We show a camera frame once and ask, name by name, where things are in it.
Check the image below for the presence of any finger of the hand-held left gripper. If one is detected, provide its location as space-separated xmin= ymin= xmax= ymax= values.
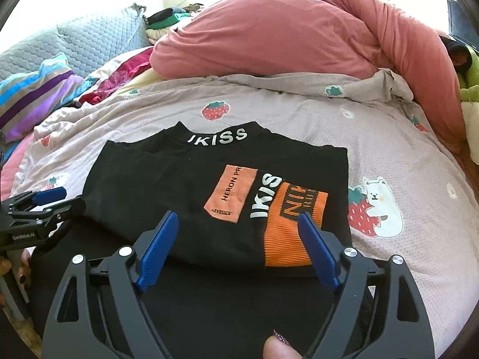
xmin=2 ymin=188 xmax=68 ymax=212
xmin=37 ymin=195 xmax=86 ymax=229

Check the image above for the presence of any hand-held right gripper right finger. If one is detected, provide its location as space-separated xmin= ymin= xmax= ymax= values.
xmin=297 ymin=211 xmax=436 ymax=359

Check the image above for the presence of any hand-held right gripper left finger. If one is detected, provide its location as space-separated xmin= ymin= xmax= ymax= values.
xmin=41 ymin=210 xmax=179 ymax=359

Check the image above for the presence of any black sweater with orange cuffs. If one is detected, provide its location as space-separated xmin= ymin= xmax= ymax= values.
xmin=28 ymin=121 xmax=375 ymax=359

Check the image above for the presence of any person's left hand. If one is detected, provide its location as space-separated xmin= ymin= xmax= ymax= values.
xmin=18 ymin=250 xmax=35 ymax=285

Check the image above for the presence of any person's right hand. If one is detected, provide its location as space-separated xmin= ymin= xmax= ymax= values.
xmin=262 ymin=329 xmax=300 ymax=359

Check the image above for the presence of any pink quilted bedsheet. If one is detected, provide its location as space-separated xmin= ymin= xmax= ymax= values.
xmin=0 ymin=140 xmax=34 ymax=184

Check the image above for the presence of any striped pillow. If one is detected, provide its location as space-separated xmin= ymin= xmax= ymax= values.
xmin=0 ymin=53 xmax=85 ymax=143

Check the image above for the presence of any strawberry print quilt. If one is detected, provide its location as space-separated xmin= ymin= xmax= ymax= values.
xmin=0 ymin=70 xmax=478 ymax=330

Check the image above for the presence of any red cloth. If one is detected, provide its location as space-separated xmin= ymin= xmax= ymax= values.
xmin=77 ymin=48 xmax=154 ymax=105

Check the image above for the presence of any blue quilted pillow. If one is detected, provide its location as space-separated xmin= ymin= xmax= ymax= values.
xmin=0 ymin=4 xmax=150 ymax=83

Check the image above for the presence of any cream fleece blanket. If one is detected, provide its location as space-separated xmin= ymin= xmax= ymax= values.
xmin=462 ymin=99 xmax=479 ymax=135

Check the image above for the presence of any black folded garment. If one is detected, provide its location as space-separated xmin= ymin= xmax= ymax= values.
xmin=145 ymin=8 xmax=176 ymax=25

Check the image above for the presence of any green folded garment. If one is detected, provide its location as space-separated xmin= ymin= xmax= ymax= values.
xmin=148 ymin=13 xmax=193 ymax=31

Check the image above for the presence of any pink duvet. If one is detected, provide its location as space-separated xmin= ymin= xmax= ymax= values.
xmin=150 ymin=0 xmax=468 ymax=150

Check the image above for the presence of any green cloth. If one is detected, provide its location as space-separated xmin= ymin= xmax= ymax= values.
xmin=458 ymin=50 xmax=479 ymax=101

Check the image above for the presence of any dark cloth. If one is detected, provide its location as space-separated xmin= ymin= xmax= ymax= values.
xmin=439 ymin=35 xmax=476 ymax=72

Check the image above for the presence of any black monitor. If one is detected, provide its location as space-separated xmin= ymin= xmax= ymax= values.
xmin=447 ymin=0 xmax=479 ymax=51

